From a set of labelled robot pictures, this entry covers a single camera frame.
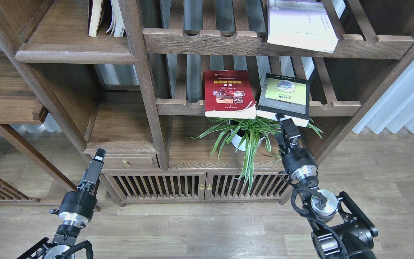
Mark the white open standing book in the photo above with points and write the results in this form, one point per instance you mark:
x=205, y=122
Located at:
x=116, y=27

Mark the white paperback book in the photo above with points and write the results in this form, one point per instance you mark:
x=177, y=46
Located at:
x=301, y=24

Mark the tan standing book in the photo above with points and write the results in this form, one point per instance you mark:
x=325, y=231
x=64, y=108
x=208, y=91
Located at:
x=95, y=12

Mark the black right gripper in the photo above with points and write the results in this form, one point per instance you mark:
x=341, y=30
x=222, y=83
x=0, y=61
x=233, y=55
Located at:
x=298, y=162

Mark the white plant pot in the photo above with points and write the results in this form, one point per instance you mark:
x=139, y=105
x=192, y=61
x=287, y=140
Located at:
x=239, y=139

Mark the white curtain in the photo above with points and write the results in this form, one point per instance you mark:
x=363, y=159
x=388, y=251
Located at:
x=395, y=109

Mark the dark wooden bookshelf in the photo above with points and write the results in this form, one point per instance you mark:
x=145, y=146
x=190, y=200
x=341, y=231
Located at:
x=139, y=96

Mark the brass cabinet door knobs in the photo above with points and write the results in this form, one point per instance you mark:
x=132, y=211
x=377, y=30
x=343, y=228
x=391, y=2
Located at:
x=205, y=187

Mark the grey green cover book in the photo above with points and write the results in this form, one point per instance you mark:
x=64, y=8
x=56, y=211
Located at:
x=287, y=95

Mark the green spider plant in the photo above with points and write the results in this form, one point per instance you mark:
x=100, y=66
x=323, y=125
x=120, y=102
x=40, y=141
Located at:
x=229, y=127

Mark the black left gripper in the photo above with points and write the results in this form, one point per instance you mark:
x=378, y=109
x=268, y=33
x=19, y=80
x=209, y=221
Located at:
x=77, y=207

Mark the red cover book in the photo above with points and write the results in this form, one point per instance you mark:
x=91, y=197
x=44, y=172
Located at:
x=228, y=94

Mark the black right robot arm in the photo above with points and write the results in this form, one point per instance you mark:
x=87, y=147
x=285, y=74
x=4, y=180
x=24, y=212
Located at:
x=340, y=230

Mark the wooden side table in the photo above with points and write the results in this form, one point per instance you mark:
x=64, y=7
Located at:
x=25, y=175

